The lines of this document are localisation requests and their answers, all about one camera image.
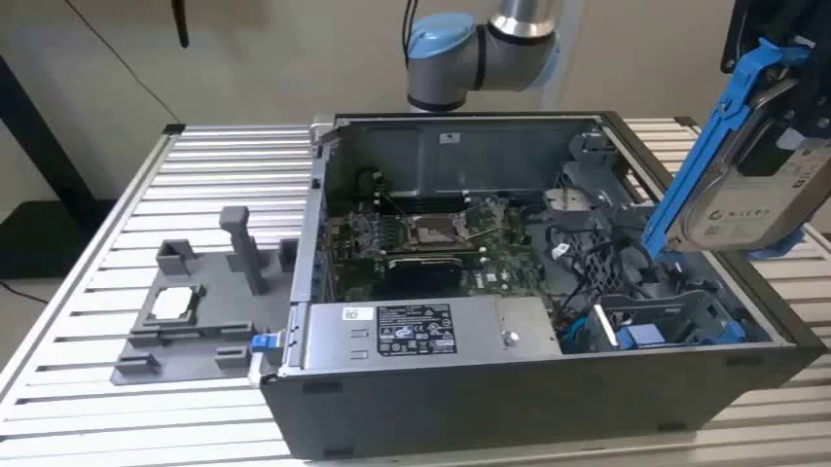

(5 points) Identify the hard disk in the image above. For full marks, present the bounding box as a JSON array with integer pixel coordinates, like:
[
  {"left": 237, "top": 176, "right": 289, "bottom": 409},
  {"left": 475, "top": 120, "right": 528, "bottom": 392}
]
[{"left": 641, "top": 37, "right": 831, "bottom": 264}]

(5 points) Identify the black wire white label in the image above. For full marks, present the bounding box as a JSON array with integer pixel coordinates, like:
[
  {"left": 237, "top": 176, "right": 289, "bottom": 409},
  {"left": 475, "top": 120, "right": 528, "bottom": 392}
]
[{"left": 543, "top": 222, "right": 617, "bottom": 273}]

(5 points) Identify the grey metal disk bay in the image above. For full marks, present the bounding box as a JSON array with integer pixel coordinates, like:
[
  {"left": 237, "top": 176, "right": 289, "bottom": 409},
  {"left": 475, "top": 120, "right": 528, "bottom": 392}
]
[{"left": 557, "top": 289, "right": 748, "bottom": 354}]

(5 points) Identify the metal drive cage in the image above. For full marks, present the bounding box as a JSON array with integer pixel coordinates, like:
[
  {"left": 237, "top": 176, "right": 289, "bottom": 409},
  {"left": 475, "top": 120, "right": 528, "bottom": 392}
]
[{"left": 541, "top": 130, "right": 641, "bottom": 218}]

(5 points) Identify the blue carrier in bay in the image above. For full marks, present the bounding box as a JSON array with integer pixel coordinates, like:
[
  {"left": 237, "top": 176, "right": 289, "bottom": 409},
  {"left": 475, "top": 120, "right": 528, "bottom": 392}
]
[{"left": 615, "top": 324, "right": 664, "bottom": 350}]

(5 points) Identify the green motherboard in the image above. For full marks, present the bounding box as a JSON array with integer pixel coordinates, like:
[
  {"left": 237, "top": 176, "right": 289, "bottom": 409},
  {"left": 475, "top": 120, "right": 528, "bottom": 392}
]
[{"left": 323, "top": 194, "right": 553, "bottom": 303}]

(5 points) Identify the CPU socket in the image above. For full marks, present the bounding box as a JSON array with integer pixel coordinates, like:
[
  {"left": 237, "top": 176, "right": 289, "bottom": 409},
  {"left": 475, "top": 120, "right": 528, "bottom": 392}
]
[{"left": 399, "top": 213, "right": 469, "bottom": 245}]

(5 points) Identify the black graphics card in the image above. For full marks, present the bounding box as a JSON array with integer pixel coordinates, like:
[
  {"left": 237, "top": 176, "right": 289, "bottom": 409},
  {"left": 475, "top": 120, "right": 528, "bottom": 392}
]
[{"left": 381, "top": 255, "right": 467, "bottom": 299}]

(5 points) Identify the dark grey PC case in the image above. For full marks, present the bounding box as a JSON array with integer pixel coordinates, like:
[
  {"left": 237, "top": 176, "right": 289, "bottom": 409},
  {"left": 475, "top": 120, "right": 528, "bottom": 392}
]
[{"left": 259, "top": 110, "right": 829, "bottom": 461}]

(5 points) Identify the silver power supply unit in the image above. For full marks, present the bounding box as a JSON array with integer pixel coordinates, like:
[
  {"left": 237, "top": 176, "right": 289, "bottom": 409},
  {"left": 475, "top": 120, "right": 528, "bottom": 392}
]
[{"left": 295, "top": 295, "right": 563, "bottom": 378}]

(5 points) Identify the blue release latch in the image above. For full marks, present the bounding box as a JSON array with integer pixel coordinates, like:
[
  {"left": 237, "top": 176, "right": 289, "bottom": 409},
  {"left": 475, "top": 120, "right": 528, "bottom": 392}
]
[{"left": 249, "top": 330, "right": 287, "bottom": 352}]

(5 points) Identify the grey parts rack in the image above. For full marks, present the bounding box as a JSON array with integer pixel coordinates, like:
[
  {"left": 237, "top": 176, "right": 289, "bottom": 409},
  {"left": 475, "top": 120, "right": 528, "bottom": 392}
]
[{"left": 111, "top": 206, "right": 300, "bottom": 386}]

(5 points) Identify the silver CPU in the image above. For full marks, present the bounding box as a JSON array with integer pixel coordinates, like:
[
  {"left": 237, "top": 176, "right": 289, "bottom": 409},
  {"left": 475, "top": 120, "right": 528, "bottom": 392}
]
[{"left": 147, "top": 286, "right": 200, "bottom": 322}]

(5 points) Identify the black desk stand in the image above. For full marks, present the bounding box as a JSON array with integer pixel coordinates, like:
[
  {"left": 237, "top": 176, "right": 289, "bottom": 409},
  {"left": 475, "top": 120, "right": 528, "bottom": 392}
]
[{"left": 0, "top": 53, "right": 124, "bottom": 281}]

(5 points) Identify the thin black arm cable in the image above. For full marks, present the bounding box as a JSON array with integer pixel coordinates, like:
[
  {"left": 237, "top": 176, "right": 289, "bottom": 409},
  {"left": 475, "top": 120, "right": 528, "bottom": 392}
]
[{"left": 401, "top": 0, "right": 423, "bottom": 62}]

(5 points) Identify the black hanging strap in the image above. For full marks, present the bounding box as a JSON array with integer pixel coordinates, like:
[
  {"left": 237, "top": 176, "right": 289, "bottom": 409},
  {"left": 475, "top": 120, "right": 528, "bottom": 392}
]
[{"left": 169, "top": 0, "right": 191, "bottom": 49}]

